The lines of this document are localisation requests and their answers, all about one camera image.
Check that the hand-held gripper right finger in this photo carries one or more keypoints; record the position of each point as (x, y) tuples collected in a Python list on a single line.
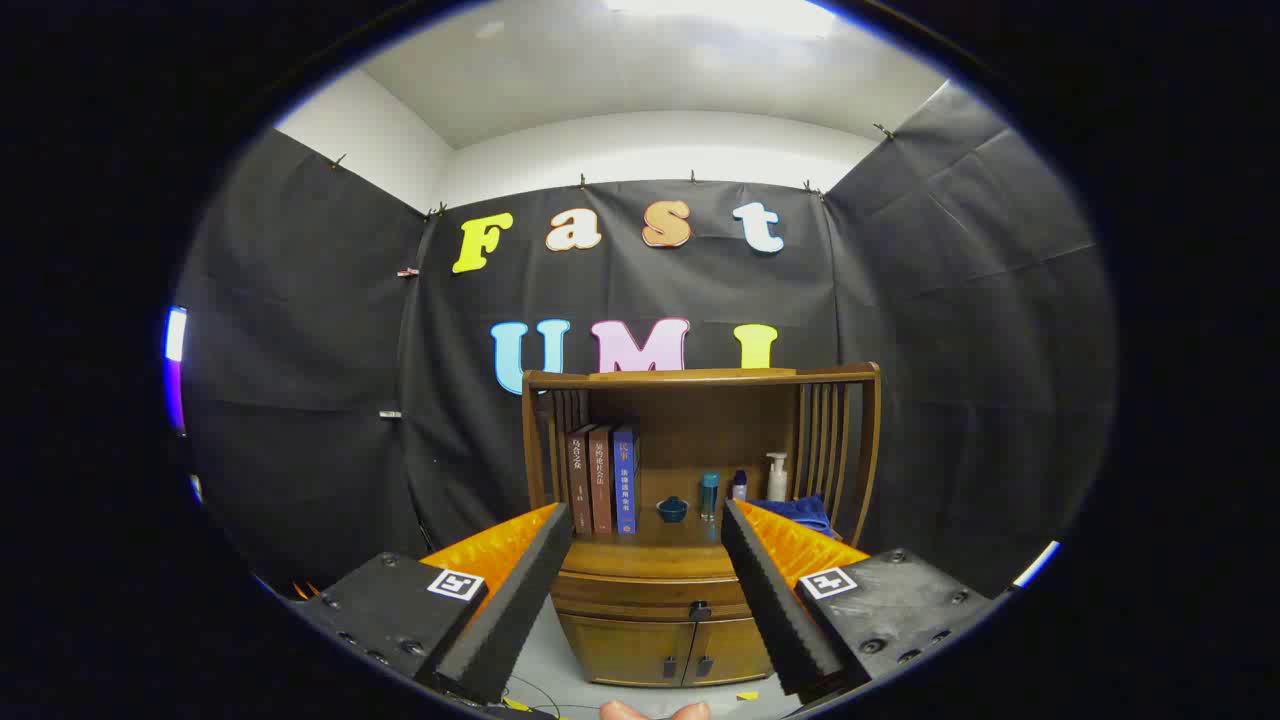
[(770, 600)]

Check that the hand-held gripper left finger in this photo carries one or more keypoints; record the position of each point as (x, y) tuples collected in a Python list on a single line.
[(520, 600)]

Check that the wooden drawer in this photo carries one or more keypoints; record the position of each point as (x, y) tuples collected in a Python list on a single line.
[(640, 595)]

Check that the wooden cabinet door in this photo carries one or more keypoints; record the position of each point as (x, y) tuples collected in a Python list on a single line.
[(630, 650), (730, 650)]

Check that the wooden countertop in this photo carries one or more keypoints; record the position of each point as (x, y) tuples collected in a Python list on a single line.
[(660, 548)]

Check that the wooden cabinet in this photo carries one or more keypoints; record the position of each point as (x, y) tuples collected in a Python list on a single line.
[(690, 420)]

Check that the blue folded towel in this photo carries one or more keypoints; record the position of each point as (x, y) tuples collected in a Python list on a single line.
[(800, 515)]

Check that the white bottle dark blue cap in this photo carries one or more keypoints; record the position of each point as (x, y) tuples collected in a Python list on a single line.
[(739, 488)]

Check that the white pump bottle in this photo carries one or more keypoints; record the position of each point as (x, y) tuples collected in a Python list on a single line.
[(777, 482)]

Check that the teal glass bottle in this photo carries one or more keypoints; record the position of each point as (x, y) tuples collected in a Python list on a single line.
[(709, 497)]

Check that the blue lidded bowl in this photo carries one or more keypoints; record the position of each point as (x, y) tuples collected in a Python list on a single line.
[(672, 510)]

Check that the dark brown book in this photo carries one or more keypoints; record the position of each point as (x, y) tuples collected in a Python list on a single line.
[(579, 480)]

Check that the reddish brown book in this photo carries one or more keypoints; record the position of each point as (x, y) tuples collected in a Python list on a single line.
[(600, 480)]

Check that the blue book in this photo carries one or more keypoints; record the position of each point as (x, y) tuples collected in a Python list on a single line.
[(626, 480)]

